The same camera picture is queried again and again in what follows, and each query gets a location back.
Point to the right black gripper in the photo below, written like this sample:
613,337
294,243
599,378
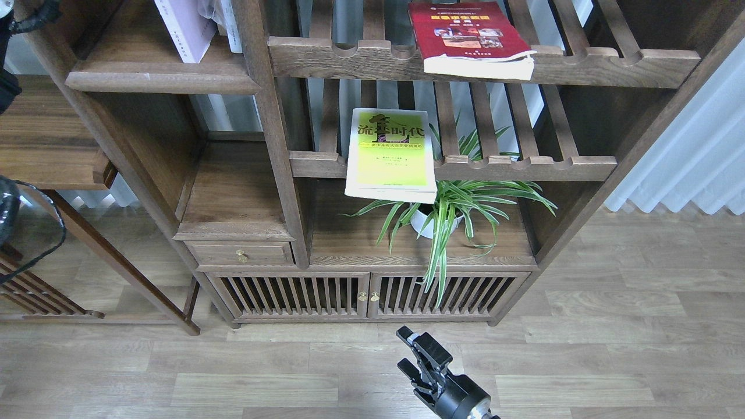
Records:
446,394

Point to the yellow green paperback book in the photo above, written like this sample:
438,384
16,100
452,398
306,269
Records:
390,156

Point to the white lavender paperback book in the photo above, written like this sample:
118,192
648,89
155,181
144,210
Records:
190,26

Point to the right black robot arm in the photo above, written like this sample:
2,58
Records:
446,394

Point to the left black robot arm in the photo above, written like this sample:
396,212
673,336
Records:
10,88

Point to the white object on upper shelf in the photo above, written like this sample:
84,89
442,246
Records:
221,12

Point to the right slatted cabinet door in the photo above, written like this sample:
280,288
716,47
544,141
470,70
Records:
467,296

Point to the white plant pot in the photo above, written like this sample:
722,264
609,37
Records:
419,217

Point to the green spider plant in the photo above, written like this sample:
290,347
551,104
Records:
459,199

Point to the dark wooden bookshelf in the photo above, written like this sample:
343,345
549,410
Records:
249,147

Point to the small wooden drawer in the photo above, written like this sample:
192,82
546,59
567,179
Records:
235,253

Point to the red paperback book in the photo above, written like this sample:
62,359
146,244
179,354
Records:
470,39

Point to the white curtain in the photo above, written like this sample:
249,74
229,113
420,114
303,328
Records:
699,159

